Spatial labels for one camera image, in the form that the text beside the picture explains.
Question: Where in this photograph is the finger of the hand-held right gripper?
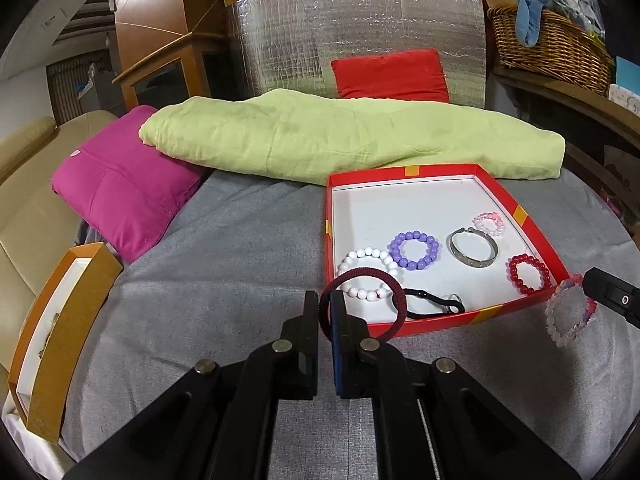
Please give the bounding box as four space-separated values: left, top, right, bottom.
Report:
582 267 640 331

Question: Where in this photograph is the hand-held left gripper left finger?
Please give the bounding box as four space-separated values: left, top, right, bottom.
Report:
62 290 321 480

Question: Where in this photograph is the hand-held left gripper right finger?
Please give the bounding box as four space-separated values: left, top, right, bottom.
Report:
329 290 581 480

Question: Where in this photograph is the pale translucent bead bracelet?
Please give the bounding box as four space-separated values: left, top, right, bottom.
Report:
544 272 598 347

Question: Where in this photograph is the maroon hair tie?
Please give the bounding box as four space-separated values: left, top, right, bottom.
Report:
319 269 407 343

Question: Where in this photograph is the white bead bracelet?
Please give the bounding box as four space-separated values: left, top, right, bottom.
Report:
336 247 401 303

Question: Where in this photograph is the black hair tie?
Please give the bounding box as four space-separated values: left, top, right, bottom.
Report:
400 287 466 320

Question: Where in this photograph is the red bead bracelet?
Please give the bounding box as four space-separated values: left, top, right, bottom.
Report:
506 254 552 292

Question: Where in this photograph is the purple bead bracelet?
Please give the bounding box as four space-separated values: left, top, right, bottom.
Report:
388 231 440 272

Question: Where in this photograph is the small pink bead bracelet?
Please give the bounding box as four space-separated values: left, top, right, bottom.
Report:
472 211 506 237

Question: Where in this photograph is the silver bangle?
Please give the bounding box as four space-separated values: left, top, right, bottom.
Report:
447 226 499 263

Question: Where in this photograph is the red cardboard box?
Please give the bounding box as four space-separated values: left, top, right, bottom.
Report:
324 162 571 340

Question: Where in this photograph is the grey blanket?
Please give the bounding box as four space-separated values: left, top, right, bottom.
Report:
60 167 640 480

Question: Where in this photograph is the light green cloth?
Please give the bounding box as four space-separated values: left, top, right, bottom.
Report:
138 88 567 187

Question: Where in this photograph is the wooden shelf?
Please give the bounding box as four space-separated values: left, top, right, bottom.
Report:
492 65 640 176

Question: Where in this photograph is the orange cardboard box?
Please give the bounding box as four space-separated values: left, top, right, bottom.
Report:
7 241 124 445

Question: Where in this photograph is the magenta cushion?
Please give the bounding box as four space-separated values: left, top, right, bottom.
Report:
51 105 211 264

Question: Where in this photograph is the wicker basket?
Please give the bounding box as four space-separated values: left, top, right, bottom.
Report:
486 4 616 98

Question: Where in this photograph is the red cushion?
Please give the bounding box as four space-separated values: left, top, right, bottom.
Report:
330 49 449 104

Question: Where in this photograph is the silver foil mat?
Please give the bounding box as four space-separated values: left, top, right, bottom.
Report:
227 0 488 109

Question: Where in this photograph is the blue cloth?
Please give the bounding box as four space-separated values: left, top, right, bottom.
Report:
515 0 557 47

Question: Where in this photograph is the beige sofa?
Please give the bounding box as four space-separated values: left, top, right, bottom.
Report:
0 110 121 466

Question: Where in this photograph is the wooden cabinet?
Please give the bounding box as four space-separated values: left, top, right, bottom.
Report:
111 0 233 111

